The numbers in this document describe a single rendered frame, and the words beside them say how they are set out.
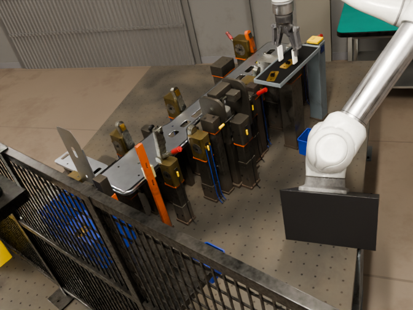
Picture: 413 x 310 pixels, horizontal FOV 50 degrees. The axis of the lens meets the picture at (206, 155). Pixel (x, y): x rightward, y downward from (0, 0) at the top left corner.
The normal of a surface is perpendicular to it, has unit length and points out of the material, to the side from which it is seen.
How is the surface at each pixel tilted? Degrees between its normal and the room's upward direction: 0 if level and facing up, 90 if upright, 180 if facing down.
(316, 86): 90
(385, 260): 0
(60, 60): 90
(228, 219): 0
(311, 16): 90
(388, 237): 0
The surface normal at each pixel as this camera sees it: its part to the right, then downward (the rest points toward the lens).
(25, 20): -0.32, 0.63
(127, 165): -0.19, -0.77
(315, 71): -0.61, 0.58
